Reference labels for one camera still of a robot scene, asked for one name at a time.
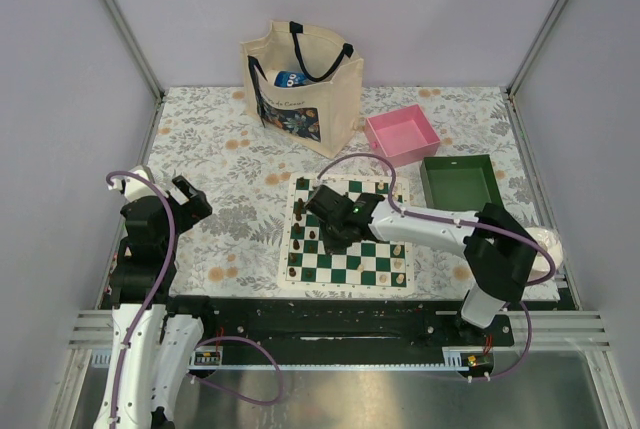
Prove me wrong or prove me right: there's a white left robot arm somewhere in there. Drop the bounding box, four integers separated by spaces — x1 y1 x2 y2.
94 165 217 428

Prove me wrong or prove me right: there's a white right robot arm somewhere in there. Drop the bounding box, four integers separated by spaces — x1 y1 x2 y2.
305 184 556 345

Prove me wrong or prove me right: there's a green white chess board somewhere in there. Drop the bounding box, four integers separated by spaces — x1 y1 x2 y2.
277 173 415 297

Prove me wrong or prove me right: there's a floral table cloth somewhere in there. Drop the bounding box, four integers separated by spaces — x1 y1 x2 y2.
148 87 540 298

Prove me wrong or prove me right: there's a pink plastic box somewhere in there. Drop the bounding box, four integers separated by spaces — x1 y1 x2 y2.
364 104 441 168

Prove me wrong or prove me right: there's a beige canvas tote bag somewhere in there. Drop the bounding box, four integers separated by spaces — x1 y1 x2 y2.
241 21 364 158

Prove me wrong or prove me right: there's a green plastic box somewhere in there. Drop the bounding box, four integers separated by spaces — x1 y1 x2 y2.
420 154 503 212

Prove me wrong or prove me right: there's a blue white bottle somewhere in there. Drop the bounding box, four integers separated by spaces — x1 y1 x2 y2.
273 71 310 88

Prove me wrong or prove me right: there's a white toilet paper roll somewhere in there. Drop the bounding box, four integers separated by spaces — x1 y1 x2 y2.
525 226 564 282

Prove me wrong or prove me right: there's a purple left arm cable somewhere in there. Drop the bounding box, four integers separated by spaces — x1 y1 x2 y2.
104 168 286 429

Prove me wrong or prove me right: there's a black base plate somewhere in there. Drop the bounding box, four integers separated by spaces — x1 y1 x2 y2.
168 296 514 367

